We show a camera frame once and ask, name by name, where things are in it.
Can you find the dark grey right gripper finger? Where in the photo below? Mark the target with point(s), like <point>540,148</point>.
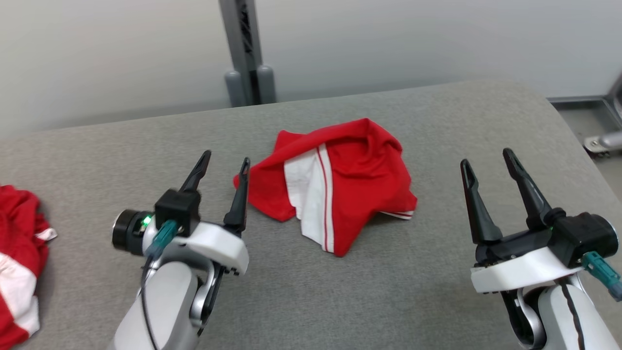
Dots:
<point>529,194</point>
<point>478,209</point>

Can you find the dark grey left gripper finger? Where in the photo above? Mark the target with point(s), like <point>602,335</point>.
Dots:
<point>239,204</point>
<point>197,172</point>

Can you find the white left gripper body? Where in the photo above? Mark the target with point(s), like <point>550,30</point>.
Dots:
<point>218,245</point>

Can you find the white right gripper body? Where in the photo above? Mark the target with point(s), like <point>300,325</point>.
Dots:
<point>520,270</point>

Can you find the red white basketball jersey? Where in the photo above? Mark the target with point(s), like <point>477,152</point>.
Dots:
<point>359,165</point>

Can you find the red white sports shorts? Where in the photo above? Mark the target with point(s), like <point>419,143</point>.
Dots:
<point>19,218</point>

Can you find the silver caster foot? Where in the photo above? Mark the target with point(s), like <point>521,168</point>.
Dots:
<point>605,142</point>

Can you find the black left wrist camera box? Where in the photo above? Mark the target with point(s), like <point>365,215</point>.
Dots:
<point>177,209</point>

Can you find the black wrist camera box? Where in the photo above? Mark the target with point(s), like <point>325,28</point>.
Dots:
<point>177,209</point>
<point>580,238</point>

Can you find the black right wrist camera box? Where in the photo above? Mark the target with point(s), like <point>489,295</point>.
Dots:
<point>580,238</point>

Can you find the grey rounded post bumper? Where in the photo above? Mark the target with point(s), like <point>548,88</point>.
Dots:
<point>267,85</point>
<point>233,90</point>

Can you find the grey metal floor frame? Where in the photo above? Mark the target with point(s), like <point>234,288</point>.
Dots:
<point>590,104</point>

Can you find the grey metal post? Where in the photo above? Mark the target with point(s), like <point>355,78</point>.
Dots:
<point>245,39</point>

